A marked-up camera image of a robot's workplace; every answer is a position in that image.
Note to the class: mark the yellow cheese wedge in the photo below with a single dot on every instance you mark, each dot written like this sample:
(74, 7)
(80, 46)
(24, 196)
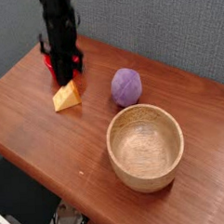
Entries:
(66, 97)

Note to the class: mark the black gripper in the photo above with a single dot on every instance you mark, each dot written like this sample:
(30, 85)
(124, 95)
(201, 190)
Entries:
(62, 36)

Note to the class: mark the brown wooden bowl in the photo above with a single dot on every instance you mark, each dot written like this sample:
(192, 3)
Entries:
(145, 145)

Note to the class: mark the purple ball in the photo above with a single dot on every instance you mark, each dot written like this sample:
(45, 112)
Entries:
(126, 87)

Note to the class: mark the grey metal table frame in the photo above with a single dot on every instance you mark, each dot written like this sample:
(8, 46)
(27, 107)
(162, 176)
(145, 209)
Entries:
(67, 214)

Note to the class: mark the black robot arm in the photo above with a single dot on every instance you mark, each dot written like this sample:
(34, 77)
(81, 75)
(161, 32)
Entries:
(57, 7)

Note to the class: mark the red plastic cup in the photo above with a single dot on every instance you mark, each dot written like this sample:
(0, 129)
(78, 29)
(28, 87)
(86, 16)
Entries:
(48, 63)

